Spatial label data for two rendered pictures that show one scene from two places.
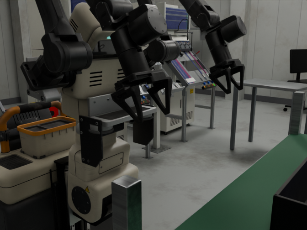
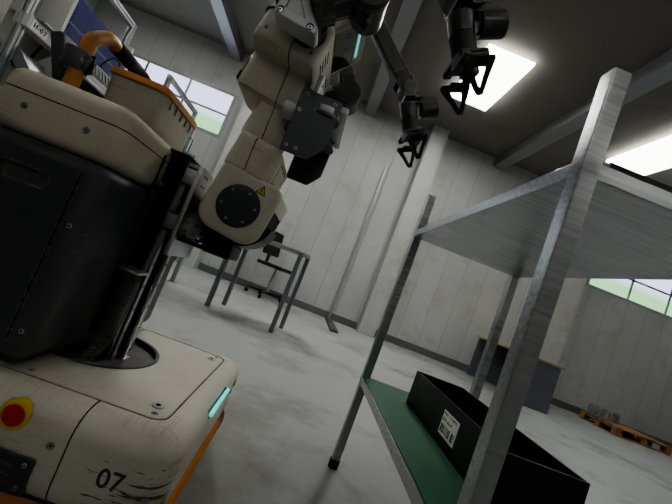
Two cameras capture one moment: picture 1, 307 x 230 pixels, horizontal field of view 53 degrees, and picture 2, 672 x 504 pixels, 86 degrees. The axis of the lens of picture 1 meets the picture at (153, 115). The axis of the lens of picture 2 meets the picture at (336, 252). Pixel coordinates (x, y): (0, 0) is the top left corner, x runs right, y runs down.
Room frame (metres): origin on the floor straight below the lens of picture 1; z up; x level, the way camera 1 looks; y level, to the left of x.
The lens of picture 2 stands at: (0.17, 0.62, 0.64)
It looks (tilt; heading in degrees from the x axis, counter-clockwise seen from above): 5 degrees up; 319
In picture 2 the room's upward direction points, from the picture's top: 21 degrees clockwise
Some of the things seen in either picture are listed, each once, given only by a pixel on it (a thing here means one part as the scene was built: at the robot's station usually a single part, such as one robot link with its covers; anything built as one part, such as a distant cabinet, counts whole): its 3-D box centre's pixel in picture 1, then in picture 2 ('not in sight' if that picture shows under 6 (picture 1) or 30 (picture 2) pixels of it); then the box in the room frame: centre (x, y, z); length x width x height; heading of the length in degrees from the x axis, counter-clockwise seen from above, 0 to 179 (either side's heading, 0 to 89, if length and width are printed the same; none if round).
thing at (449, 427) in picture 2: not in sight; (471, 430); (0.58, -0.40, 0.41); 0.57 x 0.17 x 0.11; 141
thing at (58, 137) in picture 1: (50, 135); (151, 117); (1.27, 0.44, 0.87); 0.23 x 0.15 x 0.11; 142
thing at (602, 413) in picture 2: not in sight; (625, 426); (1.16, -7.57, 0.16); 1.08 x 0.75 x 0.31; 52
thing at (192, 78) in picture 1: (174, 84); not in sight; (4.28, -0.29, 0.65); 1.01 x 0.73 x 1.29; 51
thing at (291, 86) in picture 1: (270, 118); (260, 279); (3.32, -1.30, 0.40); 0.70 x 0.45 x 0.80; 43
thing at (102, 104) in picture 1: (117, 124); (311, 134); (1.02, 0.12, 0.99); 0.28 x 0.16 x 0.22; 142
